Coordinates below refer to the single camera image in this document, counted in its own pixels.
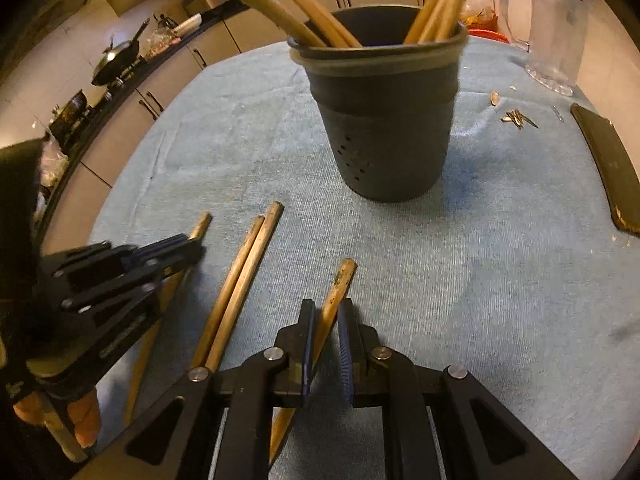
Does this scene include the black smartphone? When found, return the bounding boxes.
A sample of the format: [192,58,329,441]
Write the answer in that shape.
[570,103,640,236]

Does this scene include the beige lower kitchen cabinets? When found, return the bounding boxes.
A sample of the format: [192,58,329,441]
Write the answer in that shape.
[37,0,442,256]

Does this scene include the clear glass pitcher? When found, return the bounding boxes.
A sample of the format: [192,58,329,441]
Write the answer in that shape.
[500,0,588,96]

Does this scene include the red plastic bowl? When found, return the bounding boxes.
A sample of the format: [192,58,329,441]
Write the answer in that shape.
[468,28,510,44]

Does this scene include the dark pot on stove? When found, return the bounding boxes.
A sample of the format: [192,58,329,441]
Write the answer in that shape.
[48,90,88,136]

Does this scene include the white dish on counter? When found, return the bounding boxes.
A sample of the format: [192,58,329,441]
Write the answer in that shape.
[171,13,202,38]

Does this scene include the left hand holding gripper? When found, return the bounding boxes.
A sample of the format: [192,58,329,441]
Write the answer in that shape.
[13,388,102,448]

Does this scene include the black wok on stove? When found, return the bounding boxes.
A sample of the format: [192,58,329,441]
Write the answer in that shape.
[91,18,150,87]

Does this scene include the light blue towel mat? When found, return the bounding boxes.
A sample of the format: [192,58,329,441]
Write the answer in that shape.
[91,38,639,479]

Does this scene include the plastic bag on counter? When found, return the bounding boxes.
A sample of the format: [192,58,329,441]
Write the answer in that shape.
[460,0,495,28]

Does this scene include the dark round utensil holder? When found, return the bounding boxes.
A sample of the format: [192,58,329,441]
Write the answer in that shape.
[288,4,468,203]

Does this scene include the worn wooden chopstick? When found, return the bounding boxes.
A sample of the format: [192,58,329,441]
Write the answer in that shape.
[269,258,357,466]

